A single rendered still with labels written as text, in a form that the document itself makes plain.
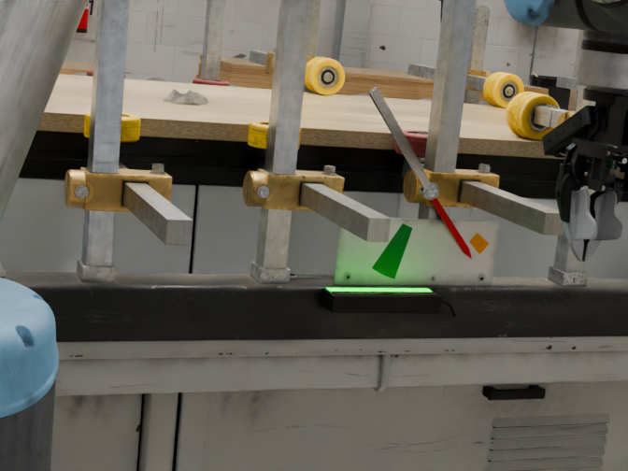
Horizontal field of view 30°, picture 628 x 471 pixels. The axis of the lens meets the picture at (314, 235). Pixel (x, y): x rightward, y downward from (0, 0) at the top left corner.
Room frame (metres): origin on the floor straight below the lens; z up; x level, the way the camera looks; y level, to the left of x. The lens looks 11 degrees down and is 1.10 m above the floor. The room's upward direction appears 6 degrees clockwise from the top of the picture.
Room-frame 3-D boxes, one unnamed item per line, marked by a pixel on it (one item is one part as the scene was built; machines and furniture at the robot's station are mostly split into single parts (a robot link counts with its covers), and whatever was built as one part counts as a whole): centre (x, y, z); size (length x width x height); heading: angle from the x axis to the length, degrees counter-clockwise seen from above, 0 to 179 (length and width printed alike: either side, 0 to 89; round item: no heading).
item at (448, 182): (1.74, -0.19, 0.85); 0.13 x 0.06 x 0.05; 112
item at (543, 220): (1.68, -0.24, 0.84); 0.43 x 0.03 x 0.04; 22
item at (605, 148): (1.42, -0.34, 0.97); 0.09 x 0.08 x 0.12; 22
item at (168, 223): (1.51, 0.23, 0.82); 0.43 x 0.03 x 0.04; 22
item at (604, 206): (1.42, -0.36, 0.86); 0.06 x 0.03 x 0.09; 22
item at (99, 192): (1.55, 0.27, 0.82); 0.13 x 0.06 x 0.05; 112
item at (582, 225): (1.41, -0.33, 0.86); 0.06 x 0.03 x 0.09; 22
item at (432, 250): (1.69, -0.16, 0.75); 0.26 x 0.01 x 0.10; 112
